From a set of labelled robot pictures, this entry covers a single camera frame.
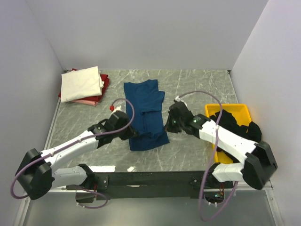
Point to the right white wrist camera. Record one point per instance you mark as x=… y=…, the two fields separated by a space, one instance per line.
x=178 y=99

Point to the black base beam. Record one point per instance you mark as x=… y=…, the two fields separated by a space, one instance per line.
x=162 y=184

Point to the black t shirt in bin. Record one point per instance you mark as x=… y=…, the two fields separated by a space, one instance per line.
x=251 y=132

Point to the blue t shirt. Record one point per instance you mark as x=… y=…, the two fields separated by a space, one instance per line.
x=147 y=100

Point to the yellow plastic bin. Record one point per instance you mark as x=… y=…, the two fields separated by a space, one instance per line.
x=239 y=112

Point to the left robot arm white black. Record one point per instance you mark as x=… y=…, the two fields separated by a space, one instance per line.
x=38 y=172

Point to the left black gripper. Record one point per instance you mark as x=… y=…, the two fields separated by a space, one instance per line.
x=130 y=133

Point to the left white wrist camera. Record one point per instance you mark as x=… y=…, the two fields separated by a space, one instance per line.
x=114 y=109

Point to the aluminium frame rail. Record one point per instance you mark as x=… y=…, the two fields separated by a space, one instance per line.
x=22 y=211

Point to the folded white t shirt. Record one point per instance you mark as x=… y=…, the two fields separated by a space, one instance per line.
x=81 y=83

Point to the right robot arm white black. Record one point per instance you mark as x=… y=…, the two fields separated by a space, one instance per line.
x=256 y=162

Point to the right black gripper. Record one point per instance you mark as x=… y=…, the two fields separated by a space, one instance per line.
x=169 y=127

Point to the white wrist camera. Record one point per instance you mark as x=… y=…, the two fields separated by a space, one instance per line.
x=114 y=109
x=178 y=99

